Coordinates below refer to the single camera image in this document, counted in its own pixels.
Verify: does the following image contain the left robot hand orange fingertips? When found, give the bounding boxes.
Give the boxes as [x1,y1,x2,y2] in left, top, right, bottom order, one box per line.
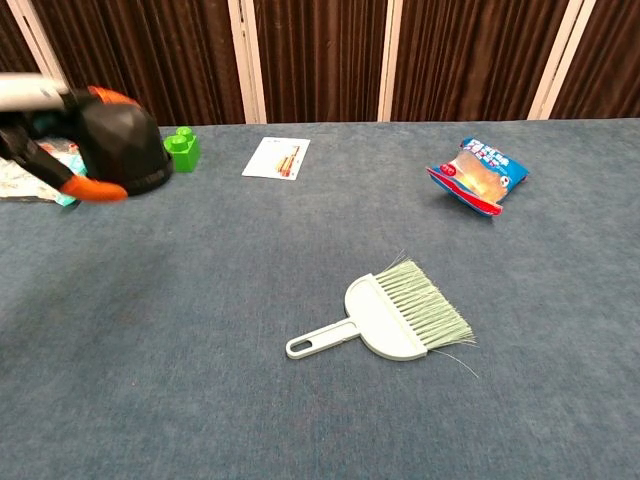
[0,72,142,204]

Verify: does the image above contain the black faceted dice cup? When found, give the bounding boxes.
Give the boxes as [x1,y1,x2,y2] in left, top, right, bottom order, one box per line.
[74,97,174,187]

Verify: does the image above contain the dark brown bowl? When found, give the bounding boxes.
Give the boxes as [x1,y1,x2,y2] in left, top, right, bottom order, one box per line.
[125,153,175,197]

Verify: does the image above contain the mint green hand brush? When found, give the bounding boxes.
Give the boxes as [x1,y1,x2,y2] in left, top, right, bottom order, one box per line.
[285,252,480,379]

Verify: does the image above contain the brown curtain panel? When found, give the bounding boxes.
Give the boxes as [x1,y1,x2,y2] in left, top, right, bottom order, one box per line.
[390,0,571,123]
[29,0,246,129]
[0,0,41,76]
[549,0,640,121]
[252,0,389,125]

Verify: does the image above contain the teal white plastic package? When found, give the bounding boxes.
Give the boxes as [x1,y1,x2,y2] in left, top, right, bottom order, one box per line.
[0,137,90,207]

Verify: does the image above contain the green toy building block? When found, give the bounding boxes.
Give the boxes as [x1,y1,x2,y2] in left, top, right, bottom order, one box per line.
[163,125,201,174]

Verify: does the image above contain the white printed card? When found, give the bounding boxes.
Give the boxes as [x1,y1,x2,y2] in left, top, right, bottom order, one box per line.
[241,136,311,180]

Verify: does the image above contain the blue red snack bag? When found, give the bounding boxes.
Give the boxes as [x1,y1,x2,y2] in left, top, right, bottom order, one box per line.
[426,137,530,218]

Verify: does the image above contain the white partition post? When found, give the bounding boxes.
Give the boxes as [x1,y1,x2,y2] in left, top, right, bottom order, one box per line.
[6,0,69,87]
[377,0,404,123]
[527,0,599,121]
[227,0,268,125]

